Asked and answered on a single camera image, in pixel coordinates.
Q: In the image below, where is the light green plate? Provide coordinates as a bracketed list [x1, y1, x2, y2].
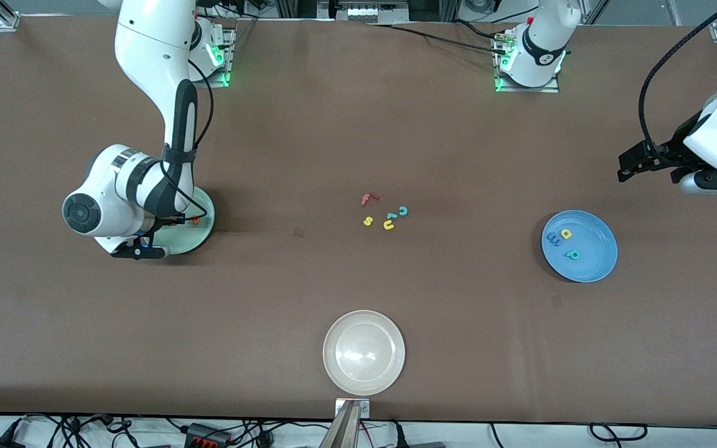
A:
[147, 187, 216, 255]

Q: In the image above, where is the blue plate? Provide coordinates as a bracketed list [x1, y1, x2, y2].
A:
[541, 210, 619, 283]

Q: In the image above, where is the brown table cover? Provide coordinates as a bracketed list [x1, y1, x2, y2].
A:
[0, 16, 717, 427]

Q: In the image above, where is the black orange power block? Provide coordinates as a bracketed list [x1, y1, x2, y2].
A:
[184, 423, 232, 448]

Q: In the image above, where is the beige plate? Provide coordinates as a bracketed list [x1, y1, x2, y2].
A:
[323, 310, 406, 396]

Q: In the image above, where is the white power strip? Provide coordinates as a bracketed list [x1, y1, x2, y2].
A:
[334, 0, 409, 23]

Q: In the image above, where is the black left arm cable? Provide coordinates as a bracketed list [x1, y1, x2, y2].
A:
[639, 0, 717, 150]

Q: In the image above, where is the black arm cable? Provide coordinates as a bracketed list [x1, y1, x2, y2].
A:
[159, 75, 214, 222]
[639, 0, 717, 150]

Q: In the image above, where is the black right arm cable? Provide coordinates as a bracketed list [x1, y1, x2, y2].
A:
[159, 75, 214, 222]

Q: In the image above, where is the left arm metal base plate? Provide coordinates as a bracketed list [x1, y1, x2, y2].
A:
[494, 28, 560, 94]

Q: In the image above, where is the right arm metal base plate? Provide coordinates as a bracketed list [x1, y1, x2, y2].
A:
[190, 27, 237, 88]

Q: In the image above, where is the tangled black cable bundle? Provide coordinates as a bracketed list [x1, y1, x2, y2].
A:
[16, 414, 141, 448]

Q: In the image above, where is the long black table cable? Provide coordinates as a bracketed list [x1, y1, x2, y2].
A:
[365, 22, 510, 54]

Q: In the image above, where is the metal post bracket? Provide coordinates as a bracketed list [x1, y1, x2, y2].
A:
[335, 398, 370, 419]

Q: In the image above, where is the aluminium camera post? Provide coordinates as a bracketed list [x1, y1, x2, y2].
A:
[320, 400, 362, 448]

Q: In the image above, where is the looped black floor cable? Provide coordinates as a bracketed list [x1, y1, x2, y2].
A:
[589, 423, 649, 442]

